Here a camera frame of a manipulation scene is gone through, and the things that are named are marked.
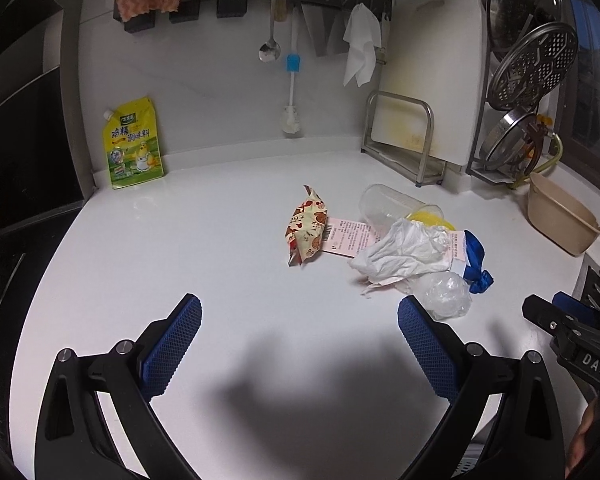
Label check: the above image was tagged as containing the window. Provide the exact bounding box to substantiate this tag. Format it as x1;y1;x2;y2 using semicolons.
570;0;600;151

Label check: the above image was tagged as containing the metal cutting board rack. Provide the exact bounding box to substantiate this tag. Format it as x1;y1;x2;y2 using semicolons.
361;90;448;187

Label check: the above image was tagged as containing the yellow gas hose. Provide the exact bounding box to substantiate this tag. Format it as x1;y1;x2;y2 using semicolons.
512;132;564;191

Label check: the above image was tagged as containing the perforated steel steamer plate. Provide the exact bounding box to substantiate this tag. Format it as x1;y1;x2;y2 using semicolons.
487;22;579;111

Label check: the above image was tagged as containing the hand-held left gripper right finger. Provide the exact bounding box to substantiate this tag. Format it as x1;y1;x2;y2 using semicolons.
397;295;568;480

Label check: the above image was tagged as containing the blue and white bottle brush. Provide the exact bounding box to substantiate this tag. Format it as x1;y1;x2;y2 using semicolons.
280;2;306;136

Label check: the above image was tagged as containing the printed snack wrapper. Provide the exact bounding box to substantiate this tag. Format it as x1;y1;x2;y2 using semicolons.
285;185;331;267

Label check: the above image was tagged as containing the metal ladle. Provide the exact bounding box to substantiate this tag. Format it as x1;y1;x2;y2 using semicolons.
257;0;283;63

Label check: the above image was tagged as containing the yellow plastic lid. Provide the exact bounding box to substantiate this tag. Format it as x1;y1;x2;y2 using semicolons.
405;209;456;231

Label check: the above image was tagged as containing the dark metal lid rack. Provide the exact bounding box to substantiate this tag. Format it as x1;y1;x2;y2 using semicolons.
467;0;561;186

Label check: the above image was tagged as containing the person's right hand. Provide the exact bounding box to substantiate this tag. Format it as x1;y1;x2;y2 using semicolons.
566;401;600;477

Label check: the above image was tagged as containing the yellow seasoning pouch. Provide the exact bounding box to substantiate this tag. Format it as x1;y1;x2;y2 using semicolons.
101;96;165;191

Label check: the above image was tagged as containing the glass pot lid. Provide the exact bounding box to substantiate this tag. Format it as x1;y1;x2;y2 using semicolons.
487;0;571;56

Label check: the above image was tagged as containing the white tissue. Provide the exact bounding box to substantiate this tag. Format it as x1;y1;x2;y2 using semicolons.
348;219;453;296

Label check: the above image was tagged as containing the blue and white wrapper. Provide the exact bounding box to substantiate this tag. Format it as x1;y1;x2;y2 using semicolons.
460;230;495;295

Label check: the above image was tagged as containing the clear plastic cup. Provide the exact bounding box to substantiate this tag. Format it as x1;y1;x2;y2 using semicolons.
358;183;446;226

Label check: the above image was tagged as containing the beige plastic basin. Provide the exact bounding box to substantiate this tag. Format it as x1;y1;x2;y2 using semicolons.
527;172;600;257

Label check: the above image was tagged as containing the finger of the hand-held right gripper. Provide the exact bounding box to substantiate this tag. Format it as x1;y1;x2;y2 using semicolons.
552;291;600;323
522;295;588;337

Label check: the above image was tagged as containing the white cutting board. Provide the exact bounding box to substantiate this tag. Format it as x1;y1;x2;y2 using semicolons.
370;0;486;168

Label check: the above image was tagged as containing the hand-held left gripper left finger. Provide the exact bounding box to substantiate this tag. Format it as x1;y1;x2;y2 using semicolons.
34;292;203;480

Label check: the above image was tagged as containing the white hanging cloth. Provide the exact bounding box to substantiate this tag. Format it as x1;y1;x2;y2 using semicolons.
342;3;382;88

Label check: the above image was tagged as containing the pink paper leaflet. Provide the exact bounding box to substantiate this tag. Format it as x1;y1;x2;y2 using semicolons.
322;216;470;267

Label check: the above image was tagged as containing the clear plastic bag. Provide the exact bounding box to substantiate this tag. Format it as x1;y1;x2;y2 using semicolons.
405;271;473;321

